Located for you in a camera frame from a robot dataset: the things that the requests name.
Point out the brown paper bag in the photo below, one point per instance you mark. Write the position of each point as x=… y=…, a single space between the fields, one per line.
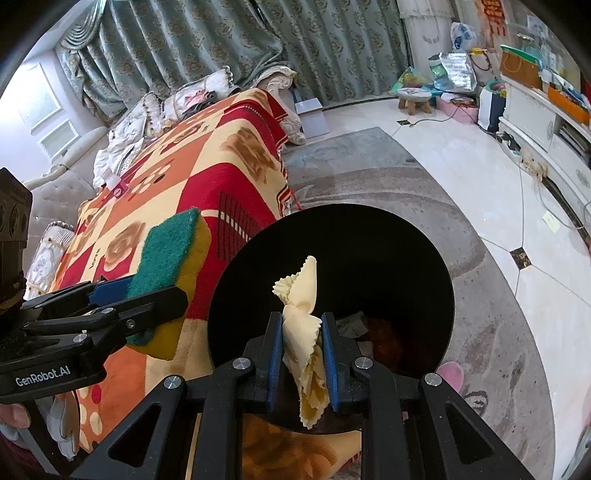
x=521 y=68

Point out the white blue plastic bag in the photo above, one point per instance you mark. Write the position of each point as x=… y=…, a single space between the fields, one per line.
x=462 y=36

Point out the black round trash bin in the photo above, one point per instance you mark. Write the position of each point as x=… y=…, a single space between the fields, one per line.
x=369 y=258

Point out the white pink pill bottle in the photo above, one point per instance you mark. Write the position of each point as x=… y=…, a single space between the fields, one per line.
x=114 y=182

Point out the grey patterned rug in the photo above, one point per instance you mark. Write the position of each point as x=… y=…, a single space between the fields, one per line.
x=485 y=300

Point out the pink slipper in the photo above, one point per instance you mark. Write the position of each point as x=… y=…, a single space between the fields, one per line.
x=450 y=377

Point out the white quilted pillow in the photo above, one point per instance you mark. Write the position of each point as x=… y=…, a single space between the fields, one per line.
x=127 y=138

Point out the white power strip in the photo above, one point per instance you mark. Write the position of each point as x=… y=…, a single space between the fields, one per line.
x=533 y=164

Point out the yellow zigzag-edged cloth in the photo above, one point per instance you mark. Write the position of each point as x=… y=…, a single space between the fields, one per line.
x=302 y=295

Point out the white floor appliance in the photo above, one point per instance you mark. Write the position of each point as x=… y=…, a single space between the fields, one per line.
x=491 y=108

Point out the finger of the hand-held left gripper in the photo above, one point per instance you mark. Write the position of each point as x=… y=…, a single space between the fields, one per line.
x=138 y=311
x=111 y=290

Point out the person's left hand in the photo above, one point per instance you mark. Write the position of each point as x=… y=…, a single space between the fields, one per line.
x=14 y=414

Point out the pink basin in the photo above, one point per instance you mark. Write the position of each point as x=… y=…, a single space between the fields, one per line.
x=457 y=110

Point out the printed red orange blanket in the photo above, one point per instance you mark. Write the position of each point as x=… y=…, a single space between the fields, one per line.
x=207 y=184

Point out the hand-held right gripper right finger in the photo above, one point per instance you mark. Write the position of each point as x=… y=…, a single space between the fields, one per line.
x=330 y=360

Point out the colourful shopping bag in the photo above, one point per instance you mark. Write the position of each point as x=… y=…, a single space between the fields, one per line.
x=408 y=81

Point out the silver foil bag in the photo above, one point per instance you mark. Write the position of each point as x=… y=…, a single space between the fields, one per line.
x=455 y=71

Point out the orange box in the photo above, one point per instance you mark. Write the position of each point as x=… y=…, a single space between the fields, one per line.
x=568 y=104

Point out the small wooden stool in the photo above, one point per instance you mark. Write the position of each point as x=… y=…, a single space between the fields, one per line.
x=414 y=98

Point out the green patterned curtain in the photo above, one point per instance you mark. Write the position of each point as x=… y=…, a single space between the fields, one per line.
x=323 y=46

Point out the green yellow scouring sponge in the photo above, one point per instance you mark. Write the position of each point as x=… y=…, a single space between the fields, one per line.
x=166 y=249

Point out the ornate frilled pillow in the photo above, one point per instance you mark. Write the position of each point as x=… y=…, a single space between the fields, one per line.
x=196 y=94

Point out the white TV cabinet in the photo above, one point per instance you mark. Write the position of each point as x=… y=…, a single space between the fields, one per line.
x=540 y=129

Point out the beaded edge cushion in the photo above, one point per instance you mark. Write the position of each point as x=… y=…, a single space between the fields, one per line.
x=48 y=261

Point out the yellow paper note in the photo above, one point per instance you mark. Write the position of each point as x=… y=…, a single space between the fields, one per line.
x=551 y=219

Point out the white curtain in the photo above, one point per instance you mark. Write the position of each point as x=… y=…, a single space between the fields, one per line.
x=425 y=8

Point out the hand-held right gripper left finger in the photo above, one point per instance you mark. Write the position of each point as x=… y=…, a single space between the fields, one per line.
x=275 y=360

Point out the grey cardboard box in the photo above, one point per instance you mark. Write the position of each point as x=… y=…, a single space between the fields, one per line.
x=310 y=115

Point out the red wall hanging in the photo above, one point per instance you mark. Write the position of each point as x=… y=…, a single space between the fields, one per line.
x=494 y=16

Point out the crumpled paper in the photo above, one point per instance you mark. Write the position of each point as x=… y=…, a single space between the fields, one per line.
x=352 y=326

